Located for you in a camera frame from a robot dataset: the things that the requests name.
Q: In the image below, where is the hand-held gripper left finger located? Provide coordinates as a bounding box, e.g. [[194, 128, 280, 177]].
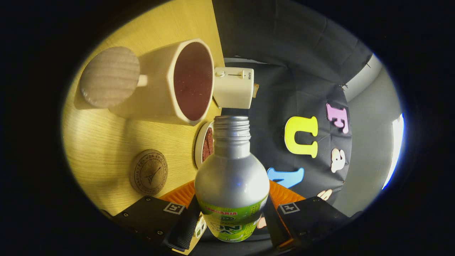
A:
[[103, 180, 202, 252]]

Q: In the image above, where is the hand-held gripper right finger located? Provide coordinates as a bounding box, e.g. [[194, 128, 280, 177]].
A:
[[263, 180, 363, 251]]

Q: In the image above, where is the silver bottle with green label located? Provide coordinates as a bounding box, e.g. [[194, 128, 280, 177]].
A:
[[194, 116, 270, 243]]

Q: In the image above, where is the round wooden coaster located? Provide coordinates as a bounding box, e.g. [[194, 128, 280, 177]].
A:
[[129, 149, 168, 195]]

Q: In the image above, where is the beige cup with wooden handle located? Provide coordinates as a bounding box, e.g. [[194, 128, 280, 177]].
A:
[[79, 38, 215, 127]]

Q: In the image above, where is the white oval plate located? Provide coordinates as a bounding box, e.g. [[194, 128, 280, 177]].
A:
[[194, 122, 215, 169]]

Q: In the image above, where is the red sausage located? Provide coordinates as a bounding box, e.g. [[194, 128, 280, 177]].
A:
[[202, 127, 214, 162]]

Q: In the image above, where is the wooden table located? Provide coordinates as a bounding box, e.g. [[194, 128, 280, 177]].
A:
[[61, 0, 225, 255]]

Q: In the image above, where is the white toaster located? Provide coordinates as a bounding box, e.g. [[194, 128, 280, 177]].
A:
[[213, 66, 255, 110]]

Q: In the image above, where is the black backdrop cloth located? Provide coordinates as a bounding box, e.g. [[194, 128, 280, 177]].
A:
[[212, 0, 374, 243]]

